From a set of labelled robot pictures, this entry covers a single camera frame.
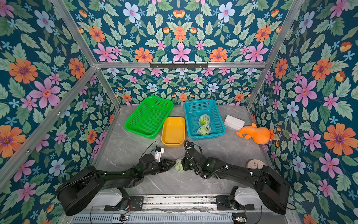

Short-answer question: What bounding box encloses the white foam net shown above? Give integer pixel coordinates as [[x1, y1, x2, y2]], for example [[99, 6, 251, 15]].
[[174, 158, 185, 173], [197, 124, 211, 135], [199, 114, 211, 126]]

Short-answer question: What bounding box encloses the white rectangular box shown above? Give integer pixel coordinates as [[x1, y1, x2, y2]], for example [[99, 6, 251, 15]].
[[224, 115, 245, 131]]

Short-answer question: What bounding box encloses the orange toy duck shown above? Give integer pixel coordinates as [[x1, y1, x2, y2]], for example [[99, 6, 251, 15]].
[[236, 123, 275, 145]]

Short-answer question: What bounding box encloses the black wall hook rack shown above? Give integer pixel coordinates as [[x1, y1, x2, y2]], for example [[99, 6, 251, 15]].
[[149, 62, 209, 69]]

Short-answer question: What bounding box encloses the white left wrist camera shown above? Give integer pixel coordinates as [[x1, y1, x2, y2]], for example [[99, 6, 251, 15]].
[[154, 147, 165, 162]]

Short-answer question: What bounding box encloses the teal plastic basket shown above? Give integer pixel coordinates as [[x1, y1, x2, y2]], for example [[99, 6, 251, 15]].
[[184, 99, 226, 140]]

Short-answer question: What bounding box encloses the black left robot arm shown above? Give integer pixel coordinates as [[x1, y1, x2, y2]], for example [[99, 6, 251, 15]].
[[56, 154, 176, 216]]

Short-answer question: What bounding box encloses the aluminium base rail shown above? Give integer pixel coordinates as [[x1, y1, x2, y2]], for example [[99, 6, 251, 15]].
[[60, 194, 301, 224]]

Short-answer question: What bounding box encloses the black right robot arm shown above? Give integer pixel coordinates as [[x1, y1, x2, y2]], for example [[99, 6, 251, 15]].
[[182, 140, 291, 215]]

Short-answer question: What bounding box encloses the round beige clock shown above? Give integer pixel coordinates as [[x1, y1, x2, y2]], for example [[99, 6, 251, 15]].
[[246, 159, 266, 169]]

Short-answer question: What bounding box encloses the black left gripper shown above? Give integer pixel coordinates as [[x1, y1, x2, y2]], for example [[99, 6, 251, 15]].
[[142, 159, 176, 178]]

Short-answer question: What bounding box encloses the green plastic basket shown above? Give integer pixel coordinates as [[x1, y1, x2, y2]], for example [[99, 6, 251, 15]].
[[124, 96, 174, 139]]

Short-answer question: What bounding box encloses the yellow plastic tub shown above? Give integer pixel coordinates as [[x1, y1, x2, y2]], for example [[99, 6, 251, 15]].
[[161, 117, 186, 148]]

